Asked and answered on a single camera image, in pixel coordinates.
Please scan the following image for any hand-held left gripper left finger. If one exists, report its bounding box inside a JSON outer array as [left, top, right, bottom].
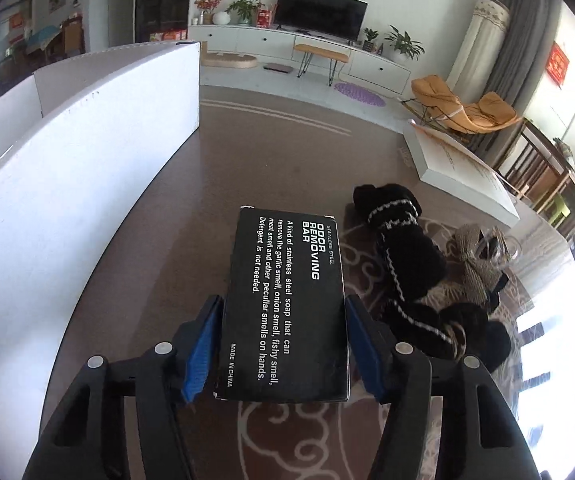
[[22, 294, 226, 480]]

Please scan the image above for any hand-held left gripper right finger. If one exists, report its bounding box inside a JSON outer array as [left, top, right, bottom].
[[343, 294, 539, 480]]

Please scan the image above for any black printed box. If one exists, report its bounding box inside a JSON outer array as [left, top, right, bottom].
[[214, 206, 351, 403]]

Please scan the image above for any black knitted cloth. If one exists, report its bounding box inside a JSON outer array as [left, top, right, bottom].
[[352, 184, 512, 361]]

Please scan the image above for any white flat carton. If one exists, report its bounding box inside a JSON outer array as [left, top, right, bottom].
[[402, 121, 519, 226]]

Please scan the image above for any wooden chair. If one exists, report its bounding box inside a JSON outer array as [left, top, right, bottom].
[[495, 119, 571, 211]]

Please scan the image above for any purple floor mat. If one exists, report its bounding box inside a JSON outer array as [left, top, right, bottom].
[[334, 81, 386, 107]]

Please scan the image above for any orange lounge chair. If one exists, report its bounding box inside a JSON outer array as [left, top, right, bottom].
[[401, 75, 523, 136]]

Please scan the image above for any round beige mat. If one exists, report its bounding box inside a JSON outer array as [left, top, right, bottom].
[[202, 51, 259, 69]]

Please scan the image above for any orange bench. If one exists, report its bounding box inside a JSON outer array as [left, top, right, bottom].
[[293, 42, 351, 81]]

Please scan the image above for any large leafy potted plant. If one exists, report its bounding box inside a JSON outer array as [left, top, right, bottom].
[[384, 25, 425, 63]]

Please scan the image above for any white television cabinet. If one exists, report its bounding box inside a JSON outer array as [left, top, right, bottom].
[[188, 24, 412, 96]]

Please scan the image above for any covered floor air conditioner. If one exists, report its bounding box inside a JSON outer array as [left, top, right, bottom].
[[449, 0, 511, 92]]

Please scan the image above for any grey curtain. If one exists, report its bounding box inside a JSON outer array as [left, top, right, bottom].
[[482, 0, 565, 156]]

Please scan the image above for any red gift box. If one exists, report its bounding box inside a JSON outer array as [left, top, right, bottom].
[[255, 4, 277, 30]]

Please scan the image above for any green bushy potted plant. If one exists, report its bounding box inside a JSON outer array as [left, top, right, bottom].
[[226, 0, 262, 27]]

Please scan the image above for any black television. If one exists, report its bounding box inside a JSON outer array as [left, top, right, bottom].
[[275, 0, 368, 43]]

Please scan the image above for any red flower plant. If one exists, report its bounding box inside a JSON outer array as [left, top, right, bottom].
[[194, 0, 227, 25]]

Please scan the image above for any white foam board wall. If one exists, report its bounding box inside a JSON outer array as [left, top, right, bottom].
[[0, 41, 202, 456]]

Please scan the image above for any red wall decoration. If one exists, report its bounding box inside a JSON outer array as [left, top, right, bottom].
[[547, 41, 571, 87]]

